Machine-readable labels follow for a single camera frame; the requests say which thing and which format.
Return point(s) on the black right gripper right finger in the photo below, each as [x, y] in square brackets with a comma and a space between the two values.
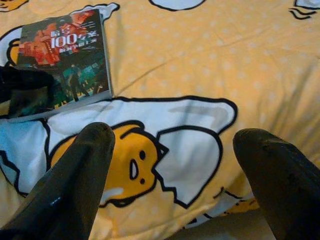
[287, 200]

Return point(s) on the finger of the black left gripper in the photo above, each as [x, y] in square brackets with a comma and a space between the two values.
[25, 80]

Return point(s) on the dark red green book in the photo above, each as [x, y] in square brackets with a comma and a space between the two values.
[62, 50]

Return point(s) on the yellow egg cartoon blanket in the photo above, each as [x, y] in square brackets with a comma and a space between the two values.
[200, 62]

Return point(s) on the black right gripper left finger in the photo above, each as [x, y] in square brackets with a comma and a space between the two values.
[67, 195]

